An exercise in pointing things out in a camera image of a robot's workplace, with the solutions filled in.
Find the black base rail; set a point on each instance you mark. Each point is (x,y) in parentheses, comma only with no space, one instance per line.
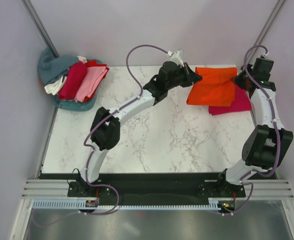
(150,188)

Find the left aluminium frame post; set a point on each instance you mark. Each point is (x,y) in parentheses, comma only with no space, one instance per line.
(39,26)

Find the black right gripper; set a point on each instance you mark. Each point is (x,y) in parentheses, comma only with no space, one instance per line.
(238,80)

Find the right aluminium frame post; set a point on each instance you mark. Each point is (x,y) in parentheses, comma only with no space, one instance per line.
(262,24)

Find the orange t shirt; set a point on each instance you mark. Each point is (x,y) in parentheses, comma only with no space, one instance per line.
(216,89)

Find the aluminium frame post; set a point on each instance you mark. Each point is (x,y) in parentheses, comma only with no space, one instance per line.
(39,26)
(262,24)

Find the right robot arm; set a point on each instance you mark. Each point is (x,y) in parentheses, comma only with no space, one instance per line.
(267,145)

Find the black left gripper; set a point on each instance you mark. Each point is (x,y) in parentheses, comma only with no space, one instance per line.
(191,77)

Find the pink t shirt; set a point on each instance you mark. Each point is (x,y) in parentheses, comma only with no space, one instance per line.
(90,82)

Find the teal laundry basket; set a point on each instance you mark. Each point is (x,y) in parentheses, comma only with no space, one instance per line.
(72,105)

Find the white slotted cable duct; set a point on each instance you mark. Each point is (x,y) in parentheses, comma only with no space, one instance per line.
(82,204)

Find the crimson t shirt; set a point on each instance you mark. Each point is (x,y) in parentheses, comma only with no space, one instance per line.
(74,80)

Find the grey-teal t shirt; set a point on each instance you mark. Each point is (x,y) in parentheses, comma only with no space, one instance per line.
(51,68)

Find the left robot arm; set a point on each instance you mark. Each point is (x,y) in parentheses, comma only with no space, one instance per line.
(105,130)

